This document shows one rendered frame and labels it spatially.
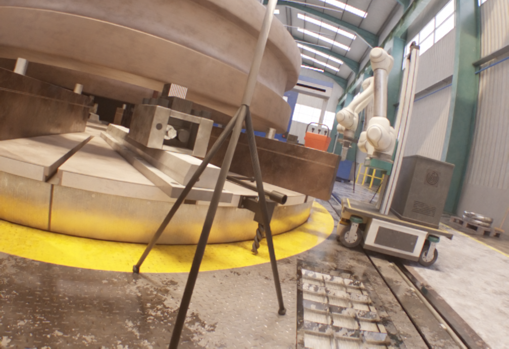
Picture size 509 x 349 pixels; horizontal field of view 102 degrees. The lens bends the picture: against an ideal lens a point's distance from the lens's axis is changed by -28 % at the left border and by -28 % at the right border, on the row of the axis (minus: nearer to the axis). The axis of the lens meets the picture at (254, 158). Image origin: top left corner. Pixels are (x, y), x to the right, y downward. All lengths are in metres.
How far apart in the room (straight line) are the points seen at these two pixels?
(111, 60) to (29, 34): 0.61
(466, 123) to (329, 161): 9.56
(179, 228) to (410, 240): 1.65
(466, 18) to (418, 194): 11.26
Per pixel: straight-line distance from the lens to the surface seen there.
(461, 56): 12.08
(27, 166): 1.36
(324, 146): 2.31
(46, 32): 1.97
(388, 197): 2.38
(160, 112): 1.48
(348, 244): 2.32
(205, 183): 1.27
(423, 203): 2.34
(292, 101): 7.65
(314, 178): 2.30
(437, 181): 2.36
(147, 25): 2.04
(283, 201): 1.76
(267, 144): 2.46
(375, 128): 2.00
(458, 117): 11.33
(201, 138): 1.59
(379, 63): 2.21
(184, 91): 1.74
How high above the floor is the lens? 0.60
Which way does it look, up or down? 2 degrees down
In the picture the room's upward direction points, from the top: 14 degrees clockwise
